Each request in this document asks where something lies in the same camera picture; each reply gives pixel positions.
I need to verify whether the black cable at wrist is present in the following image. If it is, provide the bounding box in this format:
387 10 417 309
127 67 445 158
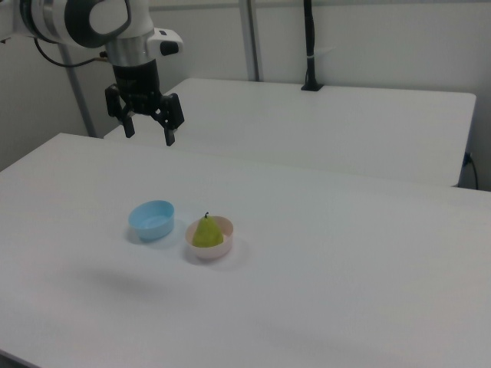
34 38 112 70

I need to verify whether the blue plastic bowl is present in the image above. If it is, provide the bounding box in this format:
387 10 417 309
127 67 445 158
127 199 176 243

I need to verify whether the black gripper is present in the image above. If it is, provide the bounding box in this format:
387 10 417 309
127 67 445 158
104 58 186 147

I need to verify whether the black cable at wall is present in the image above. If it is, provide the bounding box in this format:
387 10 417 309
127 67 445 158
463 152 480 190

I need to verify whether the black pole with base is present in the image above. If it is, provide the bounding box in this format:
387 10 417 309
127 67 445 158
300 0 325 93

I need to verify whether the green pear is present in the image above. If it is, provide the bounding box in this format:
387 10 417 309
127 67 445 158
191 212 225 248

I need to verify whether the grey aluminium frame post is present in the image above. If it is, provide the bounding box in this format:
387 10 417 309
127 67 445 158
57 41 97 138
239 0 265 82

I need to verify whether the pink plastic bowl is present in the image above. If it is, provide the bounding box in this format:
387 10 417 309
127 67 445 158
185 215 236 261

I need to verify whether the white cable tie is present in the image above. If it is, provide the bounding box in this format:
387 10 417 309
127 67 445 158
306 46 337 61

